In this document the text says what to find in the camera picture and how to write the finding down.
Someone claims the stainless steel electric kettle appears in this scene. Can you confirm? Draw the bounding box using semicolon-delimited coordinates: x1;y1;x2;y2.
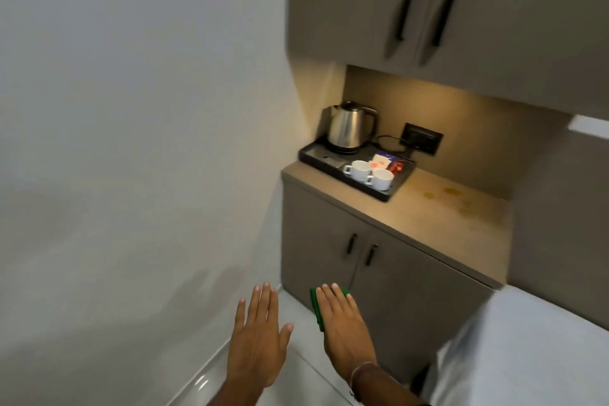
324;101;380;155

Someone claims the black kettle cable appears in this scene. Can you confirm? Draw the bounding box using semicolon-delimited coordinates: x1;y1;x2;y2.
375;135;416;154

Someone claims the black serving tray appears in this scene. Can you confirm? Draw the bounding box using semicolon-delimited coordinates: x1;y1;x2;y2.
298;136;417;204

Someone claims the white bed sheet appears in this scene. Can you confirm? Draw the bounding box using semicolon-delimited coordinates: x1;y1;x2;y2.
422;284;609;406

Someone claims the grey wall cabinet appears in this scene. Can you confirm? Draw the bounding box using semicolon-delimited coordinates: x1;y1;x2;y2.
285;0;609;122

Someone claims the person's right hand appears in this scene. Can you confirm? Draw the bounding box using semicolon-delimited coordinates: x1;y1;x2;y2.
315;283;379;379

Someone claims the black wall socket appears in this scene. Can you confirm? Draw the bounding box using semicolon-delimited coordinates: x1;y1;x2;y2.
400;122;444;157

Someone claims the person's left forearm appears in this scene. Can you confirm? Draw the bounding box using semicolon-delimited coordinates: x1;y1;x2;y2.
204;371;273;406

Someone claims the thin thread wrist bracelet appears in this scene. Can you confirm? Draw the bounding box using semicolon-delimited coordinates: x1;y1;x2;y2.
349;361;380;398

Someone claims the grey base cabinet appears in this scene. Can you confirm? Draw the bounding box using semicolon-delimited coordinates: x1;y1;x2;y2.
280;162;513;385

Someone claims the green cleaning sponge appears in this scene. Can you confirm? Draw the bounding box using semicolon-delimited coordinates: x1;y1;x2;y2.
310;284;351;333

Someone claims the person's right forearm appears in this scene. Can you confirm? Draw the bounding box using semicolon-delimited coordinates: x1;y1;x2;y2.
351;363;430;406

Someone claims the long black cabinet handle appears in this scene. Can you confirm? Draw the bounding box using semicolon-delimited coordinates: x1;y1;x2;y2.
430;0;460;48
395;0;420;43

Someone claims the person's left hand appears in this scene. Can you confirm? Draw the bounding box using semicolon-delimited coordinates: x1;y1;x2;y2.
226;282;294;387

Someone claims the white cup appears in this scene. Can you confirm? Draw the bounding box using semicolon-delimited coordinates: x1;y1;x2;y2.
365;168;395;192
343;160;372;183

